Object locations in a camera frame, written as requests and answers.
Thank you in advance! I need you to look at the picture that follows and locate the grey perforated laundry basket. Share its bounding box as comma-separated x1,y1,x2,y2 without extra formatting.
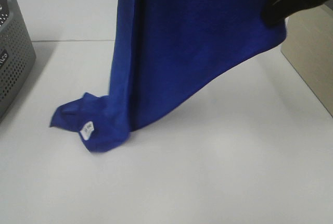
1,0,36,117

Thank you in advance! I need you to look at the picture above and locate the beige plastic bin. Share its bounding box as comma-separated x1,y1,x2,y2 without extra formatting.
281,0,332,115

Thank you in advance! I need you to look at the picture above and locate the blue microfiber towel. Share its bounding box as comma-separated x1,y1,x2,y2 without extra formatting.
50,0,286,152

